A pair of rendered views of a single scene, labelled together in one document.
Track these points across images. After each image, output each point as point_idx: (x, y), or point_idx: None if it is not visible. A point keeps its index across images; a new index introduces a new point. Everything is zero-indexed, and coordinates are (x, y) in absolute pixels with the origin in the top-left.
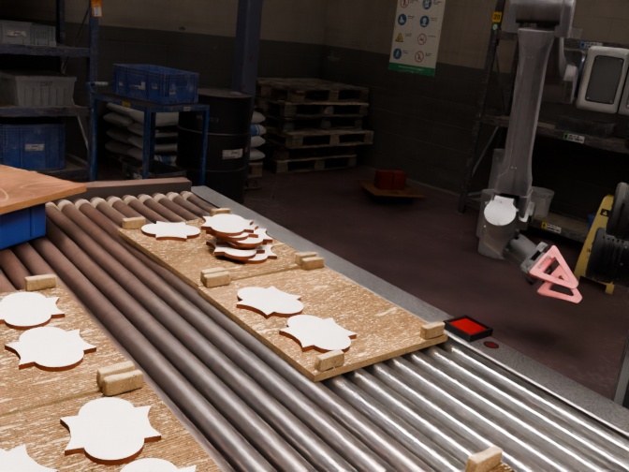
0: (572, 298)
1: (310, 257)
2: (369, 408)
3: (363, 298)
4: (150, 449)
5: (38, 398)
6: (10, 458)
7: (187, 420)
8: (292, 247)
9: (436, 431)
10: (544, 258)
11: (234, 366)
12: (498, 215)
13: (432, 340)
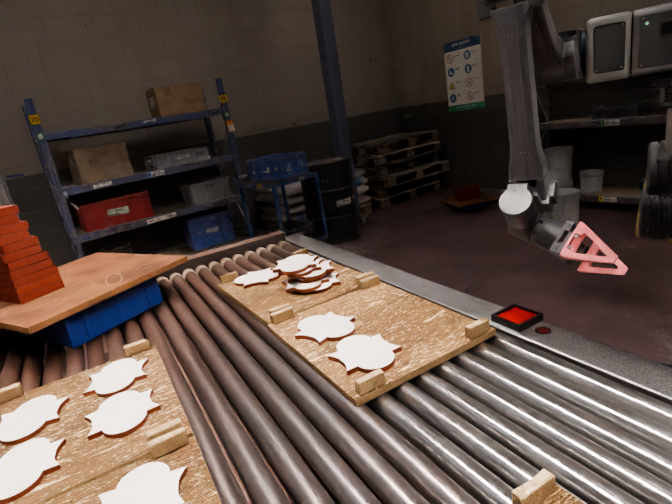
0: (616, 270)
1: (367, 276)
2: (411, 429)
3: (414, 306)
4: None
5: (93, 471)
6: None
7: (226, 474)
8: (359, 270)
9: (483, 448)
10: (572, 237)
11: (284, 401)
12: (514, 204)
13: (479, 338)
